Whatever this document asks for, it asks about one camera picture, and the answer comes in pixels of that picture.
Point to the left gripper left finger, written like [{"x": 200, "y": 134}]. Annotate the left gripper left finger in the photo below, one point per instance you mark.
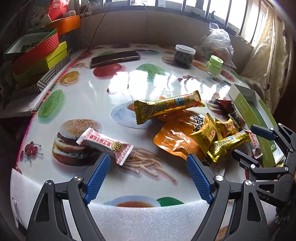
[{"x": 48, "y": 219}]

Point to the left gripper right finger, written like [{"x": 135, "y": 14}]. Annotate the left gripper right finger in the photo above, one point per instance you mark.
[{"x": 247, "y": 220}]

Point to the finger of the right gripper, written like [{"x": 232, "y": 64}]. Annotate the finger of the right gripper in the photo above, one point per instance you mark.
[
  {"x": 263, "y": 132},
  {"x": 245, "y": 161}
]

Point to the dark red black packet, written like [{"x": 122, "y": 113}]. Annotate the dark red black packet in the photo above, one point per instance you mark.
[{"x": 237, "y": 119}]

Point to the gold snack bar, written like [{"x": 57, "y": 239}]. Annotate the gold snack bar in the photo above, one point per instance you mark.
[{"x": 220, "y": 148}]

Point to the small yellow snack packet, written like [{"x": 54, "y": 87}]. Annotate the small yellow snack packet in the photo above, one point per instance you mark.
[{"x": 225, "y": 129}]

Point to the red black triangular packet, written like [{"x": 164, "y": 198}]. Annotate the red black triangular packet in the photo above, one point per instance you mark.
[{"x": 221, "y": 107}]

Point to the orange snack pouch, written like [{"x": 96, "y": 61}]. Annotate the orange snack pouch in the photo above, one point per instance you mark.
[{"x": 175, "y": 135}]

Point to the red white candy bar wrapper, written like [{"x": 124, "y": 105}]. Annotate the red white candy bar wrapper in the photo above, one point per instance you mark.
[{"x": 117, "y": 149}]

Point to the long yellow snack bar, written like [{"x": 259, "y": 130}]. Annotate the long yellow snack bar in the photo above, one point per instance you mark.
[{"x": 146, "y": 110}]

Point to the yellow peanut candy packet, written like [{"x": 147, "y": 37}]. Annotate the yellow peanut candy packet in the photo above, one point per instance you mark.
[{"x": 206, "y": 135}]

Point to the green white cardboard box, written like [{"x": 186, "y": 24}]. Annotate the green white cardboard box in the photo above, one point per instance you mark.
[{"x": 255, "y": 112}]

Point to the black binder clip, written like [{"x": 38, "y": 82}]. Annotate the black binder clip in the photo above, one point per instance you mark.
[{"x": 21, "y": 228}]

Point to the white foam sheet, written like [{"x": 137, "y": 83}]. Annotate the white foam sheet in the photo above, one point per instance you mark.
[{"x": 178, "y": 222}]

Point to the patterned beige curtain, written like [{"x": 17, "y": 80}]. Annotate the patterned beige curtain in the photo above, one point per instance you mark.
[{"x": 269, "y": 67}]

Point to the green cream jar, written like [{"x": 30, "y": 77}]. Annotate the green cream jar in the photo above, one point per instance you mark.
[{"x": 214, "y": 65}]

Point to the clear plastic bag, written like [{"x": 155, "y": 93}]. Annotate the clear plastic bag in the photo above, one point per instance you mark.
[{"x": 217, "y": 43}]

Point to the clear jar white lid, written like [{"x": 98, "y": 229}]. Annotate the clear jar white lid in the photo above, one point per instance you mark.
[{"x": 184, "y": 55}]

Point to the black white striped box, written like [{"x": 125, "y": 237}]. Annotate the black white striped box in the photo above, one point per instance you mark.
[{"x": 48, "y": 76}]

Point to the yellow green box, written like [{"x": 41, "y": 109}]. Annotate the yellow green box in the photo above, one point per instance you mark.
[{"x": 32, "y": 73}]

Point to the black smartphone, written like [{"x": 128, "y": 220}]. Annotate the black smartphone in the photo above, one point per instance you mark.
[{"x": 114, "y": 58}]

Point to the red gift box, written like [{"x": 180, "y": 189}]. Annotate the red gift box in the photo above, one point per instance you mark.
[{"x": 30, "y": 48}]

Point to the red snack bag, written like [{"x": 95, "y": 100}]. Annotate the red snack bag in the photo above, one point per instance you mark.
[{"x": 57, "y": 8}]

